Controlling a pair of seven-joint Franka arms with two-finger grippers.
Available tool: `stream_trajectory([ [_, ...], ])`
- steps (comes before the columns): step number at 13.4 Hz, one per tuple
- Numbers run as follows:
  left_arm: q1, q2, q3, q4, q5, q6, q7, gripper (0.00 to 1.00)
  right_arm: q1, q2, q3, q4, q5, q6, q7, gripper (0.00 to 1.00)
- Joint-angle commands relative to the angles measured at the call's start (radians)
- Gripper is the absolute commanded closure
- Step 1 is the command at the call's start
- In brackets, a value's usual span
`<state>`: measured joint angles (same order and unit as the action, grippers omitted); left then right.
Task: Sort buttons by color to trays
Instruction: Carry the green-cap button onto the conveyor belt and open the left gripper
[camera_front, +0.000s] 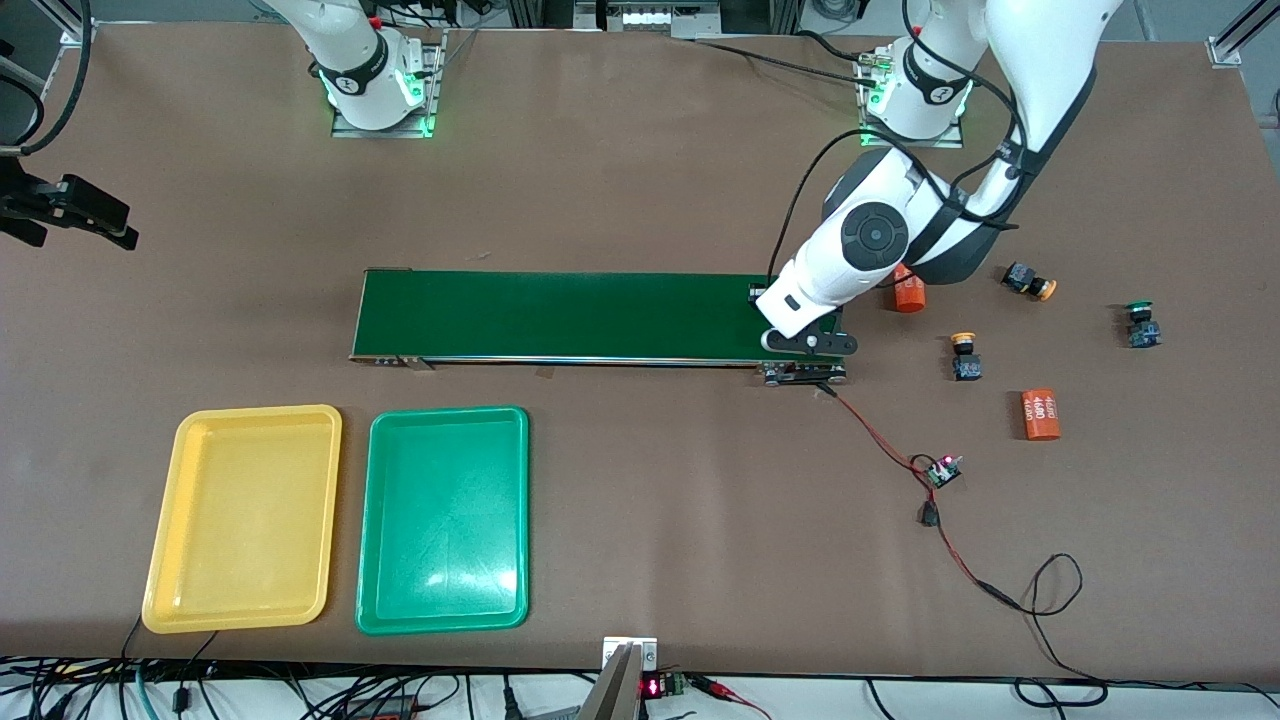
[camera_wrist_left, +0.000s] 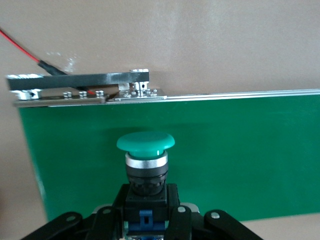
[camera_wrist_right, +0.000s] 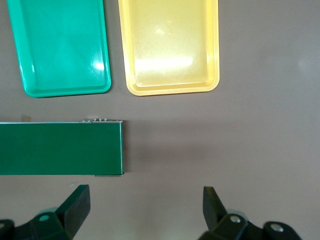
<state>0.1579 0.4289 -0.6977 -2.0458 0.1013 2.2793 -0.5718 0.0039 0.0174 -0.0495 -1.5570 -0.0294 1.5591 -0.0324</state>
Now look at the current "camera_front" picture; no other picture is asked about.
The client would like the green push button switch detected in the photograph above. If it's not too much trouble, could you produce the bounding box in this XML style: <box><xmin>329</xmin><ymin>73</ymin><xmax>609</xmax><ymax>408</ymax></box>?
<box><xmin>1125</xmin><ymin>300</ymin><xmax>1163</xmax><ymax>349</ymax></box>

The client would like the green conveyor belt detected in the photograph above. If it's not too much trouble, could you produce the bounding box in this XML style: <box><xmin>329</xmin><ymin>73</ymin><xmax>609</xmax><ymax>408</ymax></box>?
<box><xmin>349</xmin><ymin>267</ymin><xmax>849</xmax><ymax>389</ymax></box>

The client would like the yellow plastic tray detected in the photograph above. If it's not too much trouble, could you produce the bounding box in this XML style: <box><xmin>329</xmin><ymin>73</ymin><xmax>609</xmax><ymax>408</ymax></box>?
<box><xmin>141</xmin><ymin>404</ymin><xmax>344</xmax><ymax>636</ymax></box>

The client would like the red clip lead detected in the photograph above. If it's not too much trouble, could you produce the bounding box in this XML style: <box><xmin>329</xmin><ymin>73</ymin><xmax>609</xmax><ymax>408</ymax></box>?
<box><xmin>690</xmin><ymin>676</ymin><xmax>773</xmax><ymax>720</ymax></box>

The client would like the green plastic tray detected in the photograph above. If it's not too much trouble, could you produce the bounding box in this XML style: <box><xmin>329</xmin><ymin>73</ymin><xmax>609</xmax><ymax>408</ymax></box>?
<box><xmin>355</xmin><ymin>405</ymin><xmax>531</xmax><ymax>637</ymax></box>

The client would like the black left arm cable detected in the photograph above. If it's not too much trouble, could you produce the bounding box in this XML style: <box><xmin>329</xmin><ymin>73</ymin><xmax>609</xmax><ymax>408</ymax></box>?
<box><xmin>768</xmin><ymin>0</ymin><xmax>1031</xmax><ymax>291</ymax></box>

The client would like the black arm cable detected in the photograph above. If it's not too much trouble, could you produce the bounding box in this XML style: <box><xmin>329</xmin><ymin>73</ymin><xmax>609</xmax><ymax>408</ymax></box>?
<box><xmin>768</xmin><ymin>0</ymin><xmax>1031</xmax><ymax>291</ymax></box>
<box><xmin>0</xmin><ymin>0</ymin><xmax>93</xmax><ymax>156</ymax></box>

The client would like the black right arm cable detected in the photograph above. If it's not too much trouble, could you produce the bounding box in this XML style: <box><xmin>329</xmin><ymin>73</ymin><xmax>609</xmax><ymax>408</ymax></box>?
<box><xmin>0</xmin><ymin>0</ymin><xmax>93</xmax><ymax>156</ymax></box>

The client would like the red and black wire pair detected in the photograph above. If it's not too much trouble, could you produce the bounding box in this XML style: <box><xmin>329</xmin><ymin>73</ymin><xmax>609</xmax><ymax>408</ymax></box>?
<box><xmin>817</xmin><ymin>383</ymin><xmax>1021</xmax><ymax>609</ymax></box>

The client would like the black cable on table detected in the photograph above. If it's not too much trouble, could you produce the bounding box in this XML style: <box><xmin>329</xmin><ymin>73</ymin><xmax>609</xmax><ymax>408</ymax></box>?
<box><xmin>690</xmin><ymin>36</ymin><xmax>891</xmax><ymax>89</ymax></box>
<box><xmin>795</xmin><ymin>28</ymin><xmax>873</xmax><ymax>63</ymax></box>

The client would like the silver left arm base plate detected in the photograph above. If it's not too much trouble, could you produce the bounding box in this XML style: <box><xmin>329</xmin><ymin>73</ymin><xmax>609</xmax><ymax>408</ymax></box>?
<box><xmin>858</xmin><ymin>48</ymin><xmax>967</xmax><ymax>150</ymax></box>

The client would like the silver machine frame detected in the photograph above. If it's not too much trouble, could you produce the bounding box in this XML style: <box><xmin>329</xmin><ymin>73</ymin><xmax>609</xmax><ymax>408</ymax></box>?
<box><xmin>505</xmin><ymin>0</ymin><xmax>801</xmax><ymax>39</ymax></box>

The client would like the silver mounting bracket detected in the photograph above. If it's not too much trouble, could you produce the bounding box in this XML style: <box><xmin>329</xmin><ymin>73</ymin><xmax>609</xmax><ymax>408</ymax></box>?
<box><xmin>603</xmin><ymin>636</ymin><xmax>658</xmax><ymax>671</ymax></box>

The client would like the grey camera mount pole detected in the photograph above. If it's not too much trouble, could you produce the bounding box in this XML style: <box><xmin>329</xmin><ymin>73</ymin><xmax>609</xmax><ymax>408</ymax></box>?
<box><xmin>578</xmin><ymin>643</ymin><xmax>647</xmax><ymax>720</ymax></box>

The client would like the thin black looped cable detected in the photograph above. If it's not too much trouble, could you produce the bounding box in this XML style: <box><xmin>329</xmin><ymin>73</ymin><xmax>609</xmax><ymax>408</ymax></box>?
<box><xmin>1010</xmin><ymin>553</ymin><xmax>1111</xmax><ymax>706</ymax></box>

